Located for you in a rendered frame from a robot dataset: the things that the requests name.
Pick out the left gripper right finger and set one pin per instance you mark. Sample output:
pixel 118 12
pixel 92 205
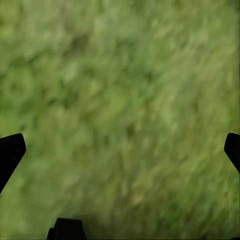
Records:
pixel 232 149

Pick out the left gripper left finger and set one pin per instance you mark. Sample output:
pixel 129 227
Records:
pixel 12 149

